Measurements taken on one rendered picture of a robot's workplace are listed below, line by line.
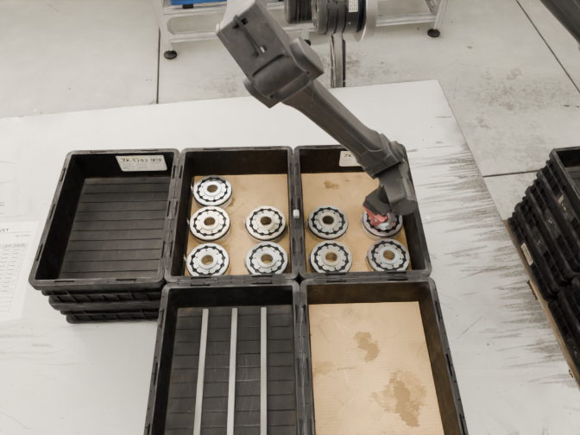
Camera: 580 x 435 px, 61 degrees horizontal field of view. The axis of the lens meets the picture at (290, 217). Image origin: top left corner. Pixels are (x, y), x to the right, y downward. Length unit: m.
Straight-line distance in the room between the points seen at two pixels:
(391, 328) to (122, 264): 0.67
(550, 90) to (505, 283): 1.96
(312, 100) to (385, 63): 2.33
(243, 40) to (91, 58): 2.63
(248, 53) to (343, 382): 0.70
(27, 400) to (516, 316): 1.23
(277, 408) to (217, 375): 0.15
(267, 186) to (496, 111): 1.88
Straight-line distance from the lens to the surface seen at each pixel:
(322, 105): 0.83
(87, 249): 1.34
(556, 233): 2.02
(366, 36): 1.41
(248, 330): 1.15
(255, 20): 0.74
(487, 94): 3.08
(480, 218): 1.55
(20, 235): 1.62
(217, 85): 2.95
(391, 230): 1.26
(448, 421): 1.09
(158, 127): 1.75
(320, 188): 1.35
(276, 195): 1.34
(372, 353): 1.14
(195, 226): 1.27
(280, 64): 0.75
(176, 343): 1.16
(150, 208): 1.36
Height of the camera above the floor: 1.90
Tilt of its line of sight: 56 degrees down
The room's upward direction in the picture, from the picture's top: straight up
